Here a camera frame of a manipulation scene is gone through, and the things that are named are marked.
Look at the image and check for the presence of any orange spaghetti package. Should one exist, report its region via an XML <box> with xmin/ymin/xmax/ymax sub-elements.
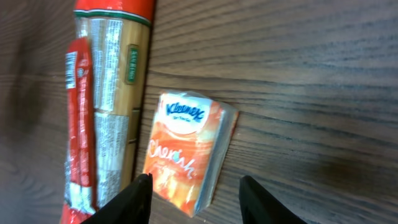
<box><xmin>60</xmin><ymin>0</ymin><xmax>155</xmax><ymax>223</ymax></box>

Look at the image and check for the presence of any orange Kleenex tissue pack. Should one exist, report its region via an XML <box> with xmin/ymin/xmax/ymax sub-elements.
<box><xmin>143</xmin><ymin>90</ymin><xmax>239</xmax><ymax>217</ymax></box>

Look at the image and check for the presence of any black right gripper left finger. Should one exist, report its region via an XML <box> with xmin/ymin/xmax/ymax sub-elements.
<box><xmin>82</xmin><ymin>174</ymin><xmax>153</xmax><ymax>224</ymax></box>

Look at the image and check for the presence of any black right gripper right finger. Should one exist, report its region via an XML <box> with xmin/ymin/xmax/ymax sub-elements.
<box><xmin>239</xmin><ymin>175</ymin><xmax>306</xmax><ymax>224</ymax></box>

